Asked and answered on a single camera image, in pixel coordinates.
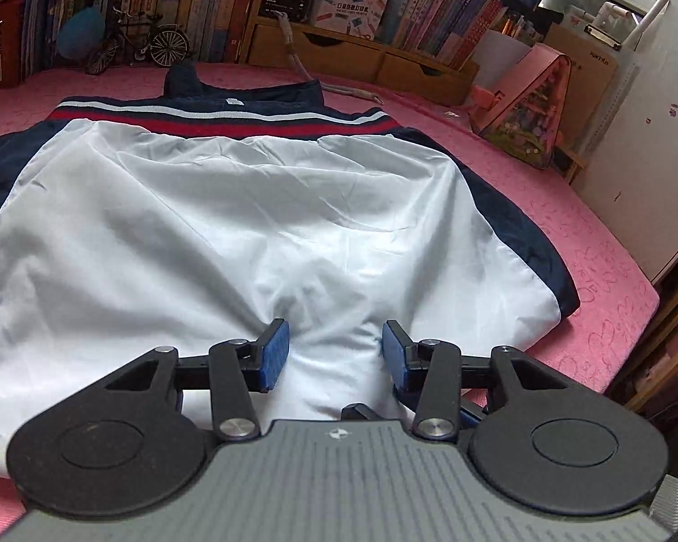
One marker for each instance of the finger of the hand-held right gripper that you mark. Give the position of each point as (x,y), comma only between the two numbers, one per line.
(472,413)
(357,411)

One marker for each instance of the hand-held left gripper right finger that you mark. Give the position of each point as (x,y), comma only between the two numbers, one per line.
(395,355)

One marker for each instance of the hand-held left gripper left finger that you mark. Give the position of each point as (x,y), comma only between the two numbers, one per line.
(275,355)

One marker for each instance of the navy and white jacket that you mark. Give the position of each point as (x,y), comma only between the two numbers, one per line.
(231,209)

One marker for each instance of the wooden cabinet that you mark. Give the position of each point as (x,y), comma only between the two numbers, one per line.
(666,350)

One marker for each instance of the pink rabbit print blanket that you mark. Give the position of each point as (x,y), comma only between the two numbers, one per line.
(570,209)

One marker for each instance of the pink toy house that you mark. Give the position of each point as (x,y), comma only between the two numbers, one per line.
(537,107)

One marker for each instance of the wooden drawer organizer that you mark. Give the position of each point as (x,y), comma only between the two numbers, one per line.
(344,62)

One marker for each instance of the black model bicycle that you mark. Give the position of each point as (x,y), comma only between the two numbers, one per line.
(169,48)

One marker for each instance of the white printed cardboard box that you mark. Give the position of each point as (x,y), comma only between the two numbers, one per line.
(347,11)

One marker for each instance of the row of upright books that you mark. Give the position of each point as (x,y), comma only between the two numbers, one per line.
(214,5)

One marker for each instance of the brown cardboard box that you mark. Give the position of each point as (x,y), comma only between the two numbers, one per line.
(590,53)

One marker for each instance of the blue plush ball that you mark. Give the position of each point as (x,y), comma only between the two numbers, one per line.
(82,34)

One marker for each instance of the white router with antenna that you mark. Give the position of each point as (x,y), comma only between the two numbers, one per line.
(610,14)

